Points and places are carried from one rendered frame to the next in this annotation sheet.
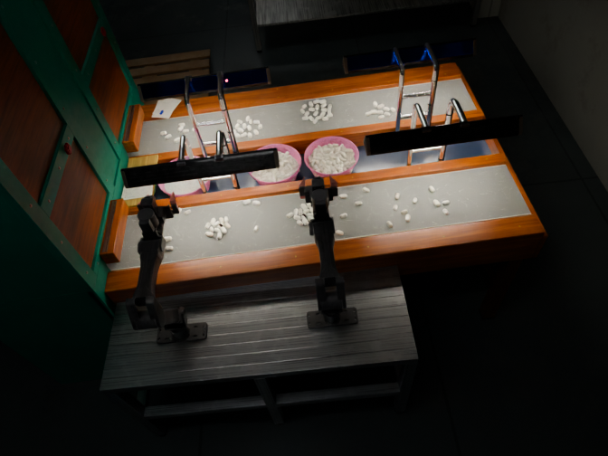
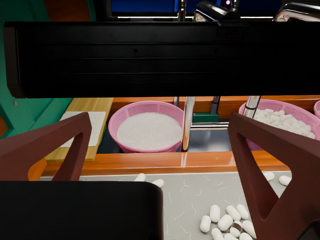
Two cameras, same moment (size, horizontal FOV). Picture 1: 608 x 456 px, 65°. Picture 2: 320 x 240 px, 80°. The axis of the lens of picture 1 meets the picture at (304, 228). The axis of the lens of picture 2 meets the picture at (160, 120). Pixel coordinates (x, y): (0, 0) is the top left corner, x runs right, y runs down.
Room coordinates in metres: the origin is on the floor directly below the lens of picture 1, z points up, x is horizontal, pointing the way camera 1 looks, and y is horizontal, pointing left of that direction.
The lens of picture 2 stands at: (1.17, 0.53, 1.15)
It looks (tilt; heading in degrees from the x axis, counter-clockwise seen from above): 36 degrees down; 357
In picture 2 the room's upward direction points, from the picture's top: straight up
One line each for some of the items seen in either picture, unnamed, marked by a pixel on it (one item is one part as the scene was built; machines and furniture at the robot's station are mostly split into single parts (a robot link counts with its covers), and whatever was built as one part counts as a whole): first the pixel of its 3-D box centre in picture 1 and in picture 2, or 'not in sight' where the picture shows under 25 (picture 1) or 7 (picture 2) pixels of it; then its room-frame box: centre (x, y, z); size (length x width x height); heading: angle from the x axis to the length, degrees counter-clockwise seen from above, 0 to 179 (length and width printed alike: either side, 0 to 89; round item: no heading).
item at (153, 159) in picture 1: (139, 180); (82, 122); (1.68, 0.76, 0.77); 0.33 x 0.15 x 0.01; 179
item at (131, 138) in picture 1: (133, 128); not in sight; (2.03, 0.80, 0.83); 0.30 x 0.06 x 0.07; 179
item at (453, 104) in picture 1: (432, 151); not in sight; (1.47, -0.60, 0.90); 0.20 x 0.19 x 0.45; 89
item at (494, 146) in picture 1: (490, 148); not in sight; (1.66, -0.98, 0.66); 1.22 x 0.02 x 0.16; 179
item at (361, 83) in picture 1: (299, 103); not in sight; (2.23, -0.07, 0.67); 1.81 x 0.12 x 0.19; 89
